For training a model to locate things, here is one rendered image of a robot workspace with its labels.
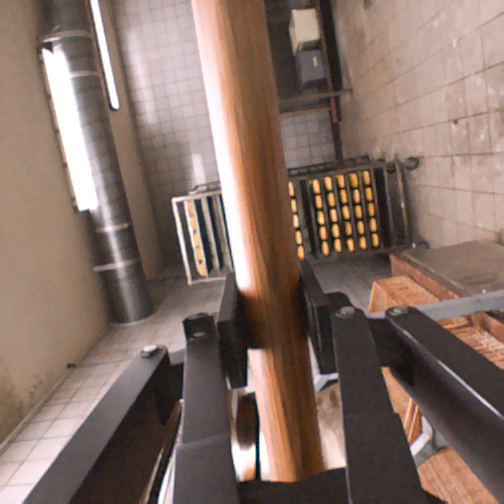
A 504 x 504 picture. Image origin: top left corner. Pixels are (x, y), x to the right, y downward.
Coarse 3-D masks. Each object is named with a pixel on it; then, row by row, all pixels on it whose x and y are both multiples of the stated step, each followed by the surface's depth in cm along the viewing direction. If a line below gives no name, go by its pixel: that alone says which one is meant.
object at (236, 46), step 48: (192, 0) 16; (240, 0) 15; (240, 48) 15; (240, 96) 15; (240, 144) 16; (240, 192) 16; (288, 192) 17; (240, 240) 17; (288, 240) 17; (240, 288) 18; (288, 288) 17; (288, 336) 18; (288, 384) 18; (288, 432) 19; (288, 480) 19
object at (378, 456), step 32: (352, 320) 14; (352, 352) 12; (352, 384) 10; (384, 384) 10; (352, 416) 8; (384, 416) 8; (352, 448) 7; (384, 448) 7; (352, 480) 6; (384, 480) 6; (416, 480) 6
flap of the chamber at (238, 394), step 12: (240, 396) 170; (240, 408) 162; (252, 408) 183; (240, 420) 155; (252, 420) 174; (240, 432) 148; (252, 432) 165; (240, 444) 142; (252, 444) 158; (240, 456) 136; (252, 456) 151; (252, 468) 144
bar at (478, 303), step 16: (432, 304) 112; (448, 304) 110; (464, 304) 109; (480, 304) 109; (496, 304) 109; (320, 384) 115; (432, 432) 63; (416, 448) 66; (432, 448) 64; (416, 464) 66
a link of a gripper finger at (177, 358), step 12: (216, 312) 18; (180, 360) 14; (168, 372) 14; (180, 372) 14; (156, 384) 14; (168, 384) 14; (180, 384) 14; (156, 396) 14; (168, 396) 14; (180, 396) 14
